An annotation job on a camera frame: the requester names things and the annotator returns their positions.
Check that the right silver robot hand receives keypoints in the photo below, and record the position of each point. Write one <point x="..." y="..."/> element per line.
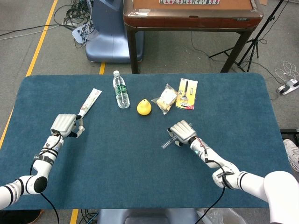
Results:
<point x="183" y="131"/>

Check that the black box with frame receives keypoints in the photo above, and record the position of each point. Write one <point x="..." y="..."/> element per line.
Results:
<point x="290" y="134"/>

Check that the blue table cloth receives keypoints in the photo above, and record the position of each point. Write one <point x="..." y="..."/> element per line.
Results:
<point x="130" y="172"/>

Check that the bread snack in clear wrapper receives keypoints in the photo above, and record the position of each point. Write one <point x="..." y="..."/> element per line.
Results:
<point x="165" y="99"/>

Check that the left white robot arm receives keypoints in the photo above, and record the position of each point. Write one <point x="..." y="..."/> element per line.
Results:
<point x="44" y="161"/>

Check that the clear plastic bag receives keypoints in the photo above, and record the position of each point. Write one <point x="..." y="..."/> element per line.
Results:
<point x="219" y="217"/>

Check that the row of face-up mahjong tiles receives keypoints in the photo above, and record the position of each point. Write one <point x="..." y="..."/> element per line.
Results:
<point x="189" y="2"/>

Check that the clear glass tube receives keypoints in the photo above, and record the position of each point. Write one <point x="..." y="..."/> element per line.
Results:
<point x="167" y="144"/>

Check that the brown mahjong table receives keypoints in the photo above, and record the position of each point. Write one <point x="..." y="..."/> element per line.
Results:
<point x="191" y="19"/>

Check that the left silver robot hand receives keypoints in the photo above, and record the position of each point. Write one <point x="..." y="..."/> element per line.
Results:
<point x="64" y="123"/>

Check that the white power strip with plugs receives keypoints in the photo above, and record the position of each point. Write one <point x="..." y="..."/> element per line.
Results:
<point x="288" y="86"/>

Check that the clear plastic water bottle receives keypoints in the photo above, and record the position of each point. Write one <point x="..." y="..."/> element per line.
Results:
<point x="121" y="93"/>

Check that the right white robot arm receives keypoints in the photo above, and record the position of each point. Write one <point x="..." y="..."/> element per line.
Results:
<point x="252" y="182"/>

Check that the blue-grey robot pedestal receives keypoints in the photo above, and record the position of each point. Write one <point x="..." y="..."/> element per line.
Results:
<point x="109" y="39"/>

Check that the white multi-socket with plugs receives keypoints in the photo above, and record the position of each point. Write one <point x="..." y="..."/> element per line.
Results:
<point x="78" y="33"/>

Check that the blue-grey robot torso base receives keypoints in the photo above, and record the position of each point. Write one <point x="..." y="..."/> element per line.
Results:
<point x="144" y="215"/>

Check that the yellow pear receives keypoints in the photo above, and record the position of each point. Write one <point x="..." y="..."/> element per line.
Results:
<point x="144" y="108"/>

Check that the white toothpaste tube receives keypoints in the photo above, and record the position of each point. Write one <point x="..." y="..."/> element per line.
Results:
<point x="90" y="101"/>

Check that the black tripod stand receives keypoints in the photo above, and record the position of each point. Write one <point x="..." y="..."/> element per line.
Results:
<point x="253" y="44"/>

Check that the white sneaker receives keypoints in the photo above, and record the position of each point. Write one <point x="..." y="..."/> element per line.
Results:
<point x="293" y="151"/>

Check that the razor in yellow blister pack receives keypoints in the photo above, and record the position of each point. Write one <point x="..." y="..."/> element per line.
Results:
<point x="186" y="95"/>

